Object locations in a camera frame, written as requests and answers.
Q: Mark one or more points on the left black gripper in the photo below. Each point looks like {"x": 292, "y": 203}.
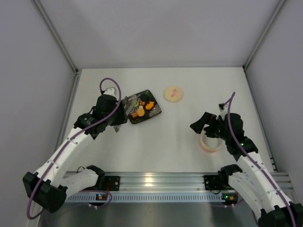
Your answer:
{"x": 120, "y": 114}

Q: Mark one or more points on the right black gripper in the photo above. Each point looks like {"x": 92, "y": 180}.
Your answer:
{"x": 210, "y": 127}

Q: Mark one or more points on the red bacon strip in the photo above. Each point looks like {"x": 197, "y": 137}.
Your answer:
{"x": 135, "y": 115}

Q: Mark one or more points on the round yellow cracker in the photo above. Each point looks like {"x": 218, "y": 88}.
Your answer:
{"x": 140, "y": 112}

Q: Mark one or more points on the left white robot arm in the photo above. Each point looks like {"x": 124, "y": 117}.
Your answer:
{"x": 48, "y": 186}

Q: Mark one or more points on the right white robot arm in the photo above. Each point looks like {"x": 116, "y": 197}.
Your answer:
{"x": 249, "y": 176}

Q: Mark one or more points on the white round lunch bowl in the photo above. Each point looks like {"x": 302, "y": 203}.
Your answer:
{"x": 210, "y": 145}

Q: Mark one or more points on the black patterned square plate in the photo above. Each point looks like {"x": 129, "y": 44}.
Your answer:
{"x": 155, "y": 111}

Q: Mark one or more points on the black round food piece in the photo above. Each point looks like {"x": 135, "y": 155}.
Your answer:
{"x": 144, "y": 97}

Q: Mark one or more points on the cream round lid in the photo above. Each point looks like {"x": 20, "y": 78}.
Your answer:
{"x": 173, "y": 94}

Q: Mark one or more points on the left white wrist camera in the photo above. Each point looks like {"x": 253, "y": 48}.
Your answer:
{"x": 109, "y": 91}

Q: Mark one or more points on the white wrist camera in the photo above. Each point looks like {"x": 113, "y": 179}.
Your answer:
{"x": 109, "y": 91}
{"x": 223, "y": 107}

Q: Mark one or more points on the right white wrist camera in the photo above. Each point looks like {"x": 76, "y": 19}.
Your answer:
{"x": 223, "y": 107}

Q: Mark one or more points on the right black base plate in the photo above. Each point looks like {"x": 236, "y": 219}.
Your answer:
{"x": 213, "y": 183}

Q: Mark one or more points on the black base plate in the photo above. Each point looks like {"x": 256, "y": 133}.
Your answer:
{"x": 213, "y": 183}
{"x": 111, "y": 183}

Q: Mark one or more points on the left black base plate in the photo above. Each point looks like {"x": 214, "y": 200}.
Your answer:
{"x": 111, "y": 183}

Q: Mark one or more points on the aluminium mounting rail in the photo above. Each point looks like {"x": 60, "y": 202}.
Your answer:
{"x": 159, "y": 182}

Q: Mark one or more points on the slotted grey cable duct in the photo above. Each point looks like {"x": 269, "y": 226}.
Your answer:
{"x": 94, "y": 197}

